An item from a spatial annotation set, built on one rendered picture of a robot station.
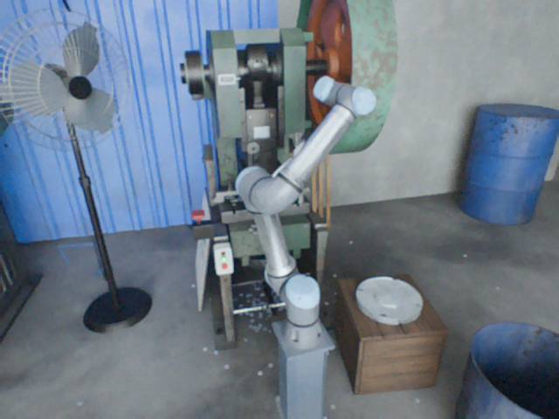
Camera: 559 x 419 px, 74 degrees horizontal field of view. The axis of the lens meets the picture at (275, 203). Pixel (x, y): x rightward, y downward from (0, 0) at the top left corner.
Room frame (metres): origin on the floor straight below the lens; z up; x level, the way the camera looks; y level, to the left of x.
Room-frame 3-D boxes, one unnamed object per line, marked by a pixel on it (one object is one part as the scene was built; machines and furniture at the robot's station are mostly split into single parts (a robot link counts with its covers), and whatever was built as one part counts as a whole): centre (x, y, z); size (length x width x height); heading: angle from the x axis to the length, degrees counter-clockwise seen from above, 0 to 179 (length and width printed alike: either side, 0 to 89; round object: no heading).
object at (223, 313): (1.86, 0.36, 0.45); 0.92 x 0.12 x 0.90; 12
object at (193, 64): (1.75, 0.32, 1.31); 0.22 x 0.12 x 0.22; 12
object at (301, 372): (1.05, -0.09, 0.23); 0.19 x 0.19 x 0.45; 17
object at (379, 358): (1.34, -0.51, 0.18); 0.40 x 0.38 x 0.35; 5
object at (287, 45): (1.92, 0.10, 0.83); 0.79 x 0.43 x 1.34; 12
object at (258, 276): (1.79, 0.08, 0.31); 0.43 x 0.42 x 0.01; 102
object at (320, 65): (1.78, 0.08, 1.33); 0.66 x 0.18 x 0.18; 102
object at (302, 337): (1.05, -0.09, 0.50); 0.15 x 0.15 x 0.10
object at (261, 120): (1.74, 0.06, 1.04); 0.17 x 0.15 x 0.30; 12
